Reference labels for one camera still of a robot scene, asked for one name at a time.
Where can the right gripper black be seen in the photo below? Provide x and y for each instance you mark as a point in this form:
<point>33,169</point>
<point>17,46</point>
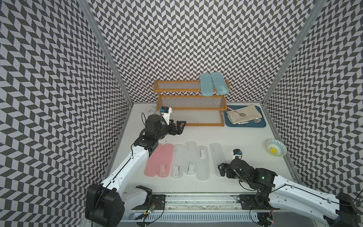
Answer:
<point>229,174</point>

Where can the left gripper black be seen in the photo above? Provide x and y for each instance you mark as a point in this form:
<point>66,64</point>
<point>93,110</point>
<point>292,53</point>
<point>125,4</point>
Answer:
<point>179,129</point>

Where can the clear pencil case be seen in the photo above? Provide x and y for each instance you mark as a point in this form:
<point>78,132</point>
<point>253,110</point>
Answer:
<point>177,167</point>
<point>191,155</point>
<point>218,157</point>
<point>202,171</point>

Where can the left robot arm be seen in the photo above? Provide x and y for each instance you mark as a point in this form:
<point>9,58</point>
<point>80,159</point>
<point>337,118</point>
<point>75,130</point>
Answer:
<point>107,202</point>

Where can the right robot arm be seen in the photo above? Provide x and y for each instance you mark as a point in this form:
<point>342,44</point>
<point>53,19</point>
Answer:
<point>274,192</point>

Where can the wooden three-tier shelf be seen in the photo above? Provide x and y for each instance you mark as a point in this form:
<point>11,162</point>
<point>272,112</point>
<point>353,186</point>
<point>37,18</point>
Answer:
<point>186,96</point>

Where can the pink pencil case right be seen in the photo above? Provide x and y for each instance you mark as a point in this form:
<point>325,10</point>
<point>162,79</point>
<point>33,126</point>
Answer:
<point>165,159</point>

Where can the pink pencil case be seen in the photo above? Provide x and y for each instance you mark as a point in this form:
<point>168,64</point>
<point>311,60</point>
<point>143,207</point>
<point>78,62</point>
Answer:
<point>154,162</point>
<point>165,159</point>

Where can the pink pencil case left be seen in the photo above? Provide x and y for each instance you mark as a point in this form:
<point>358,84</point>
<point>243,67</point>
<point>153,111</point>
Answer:
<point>154,162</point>

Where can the clear plastic cup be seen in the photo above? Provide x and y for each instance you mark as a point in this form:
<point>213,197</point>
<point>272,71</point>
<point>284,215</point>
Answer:
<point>151,110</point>

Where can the yellow patterned bowl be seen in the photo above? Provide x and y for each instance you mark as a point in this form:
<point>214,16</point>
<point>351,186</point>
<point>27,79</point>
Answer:
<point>276,148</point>

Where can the metal spoon on tray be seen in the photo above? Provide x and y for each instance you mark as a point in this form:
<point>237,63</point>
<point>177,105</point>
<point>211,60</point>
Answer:
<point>256,121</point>

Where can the dark teal tray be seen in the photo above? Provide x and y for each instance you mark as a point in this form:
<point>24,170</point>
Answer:
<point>262,124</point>

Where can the beige folded cloth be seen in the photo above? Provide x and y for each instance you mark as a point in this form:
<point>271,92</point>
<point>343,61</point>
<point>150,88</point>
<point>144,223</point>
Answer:
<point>251,112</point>

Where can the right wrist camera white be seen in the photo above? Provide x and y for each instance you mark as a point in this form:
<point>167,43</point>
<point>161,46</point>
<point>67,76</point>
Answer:
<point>237,153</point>

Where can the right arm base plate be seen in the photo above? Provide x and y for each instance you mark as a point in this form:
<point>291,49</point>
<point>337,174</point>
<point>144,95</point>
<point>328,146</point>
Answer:
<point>255,202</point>

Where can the metal spoon pink handle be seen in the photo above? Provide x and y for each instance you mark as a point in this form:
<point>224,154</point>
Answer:
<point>241,114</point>

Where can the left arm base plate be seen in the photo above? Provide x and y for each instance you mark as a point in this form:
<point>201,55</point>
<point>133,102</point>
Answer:
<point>156,200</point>

